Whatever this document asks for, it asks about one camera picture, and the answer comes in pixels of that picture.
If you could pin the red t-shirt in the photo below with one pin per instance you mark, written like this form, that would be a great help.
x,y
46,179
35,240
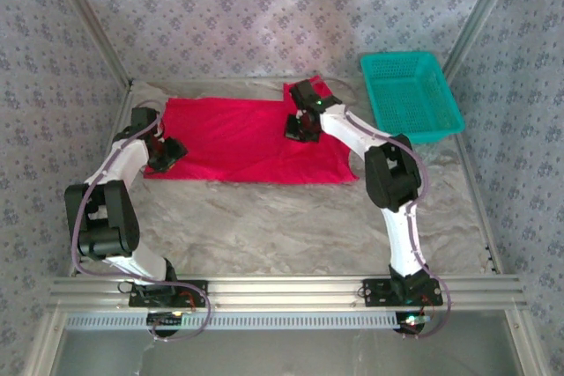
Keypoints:
x,y
238,142

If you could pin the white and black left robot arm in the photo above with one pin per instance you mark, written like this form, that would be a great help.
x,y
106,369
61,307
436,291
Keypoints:
x,y
119,164

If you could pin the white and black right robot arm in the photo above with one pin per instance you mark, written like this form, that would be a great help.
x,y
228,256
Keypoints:
x,y
352,129

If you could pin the teal plastic basket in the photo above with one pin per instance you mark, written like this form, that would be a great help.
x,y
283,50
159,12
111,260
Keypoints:
x,y
414,98

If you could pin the black controller board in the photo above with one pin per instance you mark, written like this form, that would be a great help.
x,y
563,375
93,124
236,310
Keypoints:
x,y
163,318
414,326

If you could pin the aluminium frame post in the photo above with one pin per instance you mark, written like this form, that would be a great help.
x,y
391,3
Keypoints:
x,y
91,19
479,19

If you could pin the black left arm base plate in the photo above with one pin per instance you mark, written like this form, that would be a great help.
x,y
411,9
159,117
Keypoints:
x,y
137,299

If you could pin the aluminium frame cross rail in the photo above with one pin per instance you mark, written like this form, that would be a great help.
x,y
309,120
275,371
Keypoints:
x,y
286,292

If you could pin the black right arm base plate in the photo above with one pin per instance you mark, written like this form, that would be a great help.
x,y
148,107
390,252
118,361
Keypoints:
x,y
379,299

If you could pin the aluminium frame leg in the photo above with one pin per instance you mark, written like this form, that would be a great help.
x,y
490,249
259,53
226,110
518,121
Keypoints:
x,y
524,345
44,345

